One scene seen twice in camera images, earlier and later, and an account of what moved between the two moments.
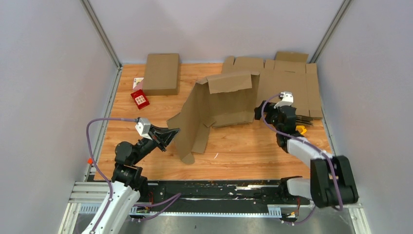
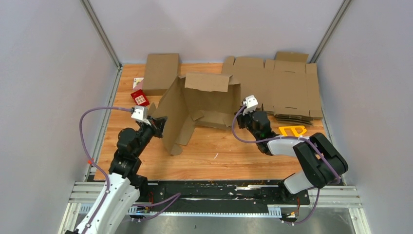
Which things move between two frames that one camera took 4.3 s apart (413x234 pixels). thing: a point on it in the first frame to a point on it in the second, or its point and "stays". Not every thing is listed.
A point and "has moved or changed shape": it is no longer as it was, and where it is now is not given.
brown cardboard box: [215, 101] has moved or changed shape
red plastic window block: [140, 99] stays
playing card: [138, 83] stays
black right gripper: [257, 110] to [240, 117]
